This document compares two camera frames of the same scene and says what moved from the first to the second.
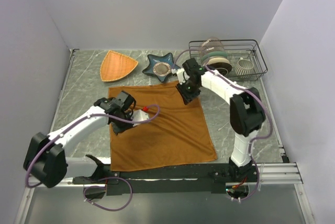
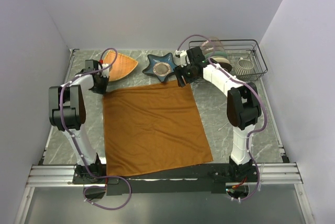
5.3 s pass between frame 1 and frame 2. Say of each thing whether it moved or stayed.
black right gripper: moved
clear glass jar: stayed
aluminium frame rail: stayed
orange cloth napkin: stayed
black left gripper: moved
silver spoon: stayed
